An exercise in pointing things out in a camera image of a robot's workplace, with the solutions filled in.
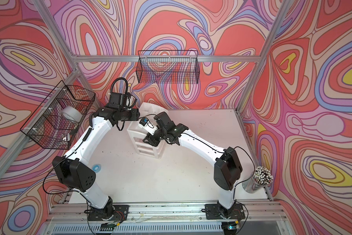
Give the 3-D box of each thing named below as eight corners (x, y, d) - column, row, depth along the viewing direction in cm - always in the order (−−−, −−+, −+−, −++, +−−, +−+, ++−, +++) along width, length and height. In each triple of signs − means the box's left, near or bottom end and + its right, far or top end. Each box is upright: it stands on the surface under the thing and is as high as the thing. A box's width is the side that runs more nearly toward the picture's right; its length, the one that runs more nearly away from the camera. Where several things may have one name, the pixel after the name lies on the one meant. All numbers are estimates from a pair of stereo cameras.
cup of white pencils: (244, 193, 81) (258, 182, 67) (240, 179, 87) (253, 166, 72) (258, 193, 81) (275, 182, 67) (253, 179, 87) (268, 166, 72)
